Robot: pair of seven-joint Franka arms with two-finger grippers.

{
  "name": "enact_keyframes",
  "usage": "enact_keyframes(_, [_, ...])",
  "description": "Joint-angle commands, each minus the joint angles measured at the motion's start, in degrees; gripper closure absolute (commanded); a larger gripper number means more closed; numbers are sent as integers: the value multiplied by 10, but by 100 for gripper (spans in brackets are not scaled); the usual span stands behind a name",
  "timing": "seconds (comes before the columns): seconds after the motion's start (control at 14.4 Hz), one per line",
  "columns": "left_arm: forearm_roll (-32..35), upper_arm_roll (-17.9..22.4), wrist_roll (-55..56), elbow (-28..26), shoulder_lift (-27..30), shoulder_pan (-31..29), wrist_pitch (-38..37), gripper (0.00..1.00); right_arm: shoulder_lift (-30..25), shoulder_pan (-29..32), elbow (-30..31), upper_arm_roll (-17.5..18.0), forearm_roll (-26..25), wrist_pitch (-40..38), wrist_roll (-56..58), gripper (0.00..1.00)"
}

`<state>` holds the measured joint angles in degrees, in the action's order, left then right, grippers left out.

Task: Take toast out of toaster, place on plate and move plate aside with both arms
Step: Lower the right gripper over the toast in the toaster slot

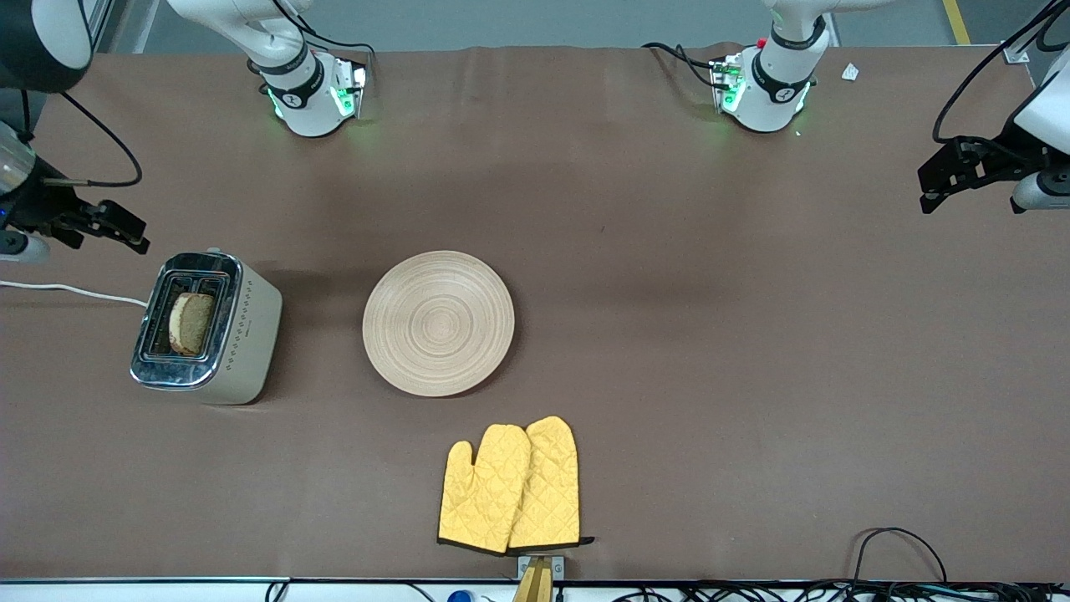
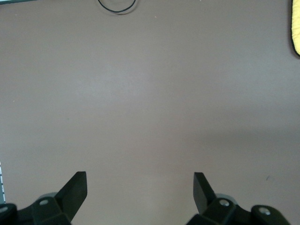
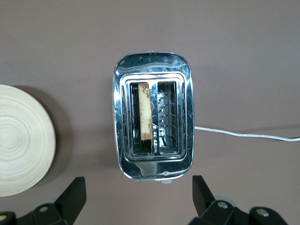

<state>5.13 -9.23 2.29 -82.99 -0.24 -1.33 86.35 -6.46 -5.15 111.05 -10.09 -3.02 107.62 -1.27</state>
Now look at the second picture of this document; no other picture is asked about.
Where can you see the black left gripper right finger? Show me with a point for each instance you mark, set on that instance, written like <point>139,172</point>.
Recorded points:
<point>202,197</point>

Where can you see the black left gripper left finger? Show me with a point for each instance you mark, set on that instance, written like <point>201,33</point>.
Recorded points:
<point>70,197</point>

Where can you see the white board with black marks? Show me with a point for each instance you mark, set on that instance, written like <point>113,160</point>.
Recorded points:
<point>2,182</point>

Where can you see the yellow quilted oven mitt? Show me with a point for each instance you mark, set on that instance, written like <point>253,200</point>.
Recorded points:
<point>296,25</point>

